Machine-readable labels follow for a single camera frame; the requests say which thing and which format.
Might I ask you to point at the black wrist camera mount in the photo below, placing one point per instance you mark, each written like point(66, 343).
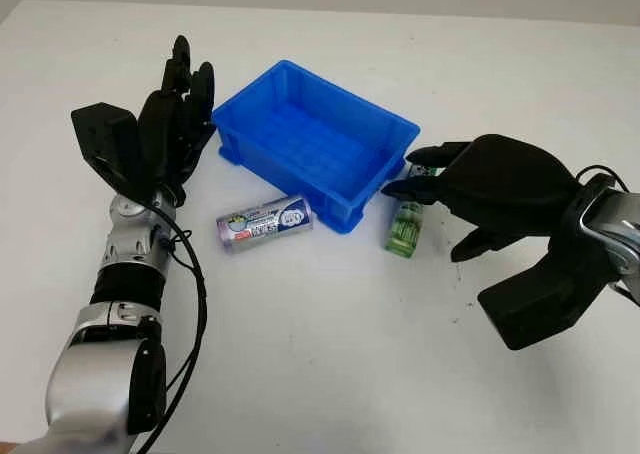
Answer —
point(540, 299)
point(100, 134)

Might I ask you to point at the purple bag roll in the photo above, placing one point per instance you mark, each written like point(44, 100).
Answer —
point(260, 226)

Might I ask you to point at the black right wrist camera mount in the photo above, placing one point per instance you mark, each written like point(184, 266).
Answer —
point(540, 299)

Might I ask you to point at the blue plastic tray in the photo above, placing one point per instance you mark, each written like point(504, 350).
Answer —
point(305, 134)

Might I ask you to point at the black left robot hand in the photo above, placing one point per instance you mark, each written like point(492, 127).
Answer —
point(160, 129)

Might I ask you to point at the green toothpaste box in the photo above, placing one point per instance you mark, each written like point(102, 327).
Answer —
point(405, 231)

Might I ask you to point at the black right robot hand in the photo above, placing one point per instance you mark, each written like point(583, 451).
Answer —
point(505, 184)

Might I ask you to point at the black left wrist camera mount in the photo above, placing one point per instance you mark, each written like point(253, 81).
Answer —
point(100, 134)

